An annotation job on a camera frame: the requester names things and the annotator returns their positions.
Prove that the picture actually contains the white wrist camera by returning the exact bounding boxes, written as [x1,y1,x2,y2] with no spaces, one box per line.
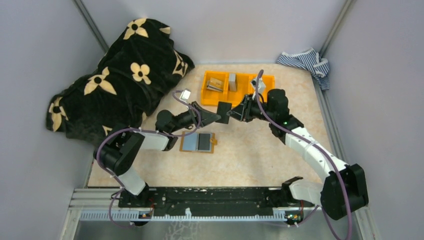
[179,88,191,103]
[251,77,266,95]

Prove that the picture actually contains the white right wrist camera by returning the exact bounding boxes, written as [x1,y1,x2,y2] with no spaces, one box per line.
[251,77,266,95]

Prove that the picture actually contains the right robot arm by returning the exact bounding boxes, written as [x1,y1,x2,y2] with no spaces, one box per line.
[226,89,369,220]

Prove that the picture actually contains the blue striped cloth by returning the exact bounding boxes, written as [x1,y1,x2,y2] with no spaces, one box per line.
[276,47,330,91]

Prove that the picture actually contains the dark card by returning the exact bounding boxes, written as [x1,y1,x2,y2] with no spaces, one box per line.
[197,133,211,152]

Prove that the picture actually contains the tan leather card holder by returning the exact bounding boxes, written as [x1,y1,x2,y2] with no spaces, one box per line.
[179,132,218,154]

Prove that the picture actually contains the black floral blanket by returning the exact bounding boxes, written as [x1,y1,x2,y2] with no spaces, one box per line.
[45,18,195,146]

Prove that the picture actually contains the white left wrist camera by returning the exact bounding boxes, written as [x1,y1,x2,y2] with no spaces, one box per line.
[179,88,191,103]

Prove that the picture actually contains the orange three-compartment bin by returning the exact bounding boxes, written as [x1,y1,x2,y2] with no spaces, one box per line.
[200,71,257,106]

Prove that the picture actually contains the black credit card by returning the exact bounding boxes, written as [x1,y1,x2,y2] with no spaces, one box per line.
[216,101,232,125]

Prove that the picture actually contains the grey box in bin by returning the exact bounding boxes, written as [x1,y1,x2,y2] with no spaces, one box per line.
[228,73,237,92]

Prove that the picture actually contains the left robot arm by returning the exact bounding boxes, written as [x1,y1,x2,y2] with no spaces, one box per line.
[93,101,229,196]

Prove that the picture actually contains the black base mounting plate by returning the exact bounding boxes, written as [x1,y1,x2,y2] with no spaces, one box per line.
[118,187,313,217]

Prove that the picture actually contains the aluminium frame rail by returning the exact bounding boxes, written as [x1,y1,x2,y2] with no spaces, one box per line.
[70,187,315,222]

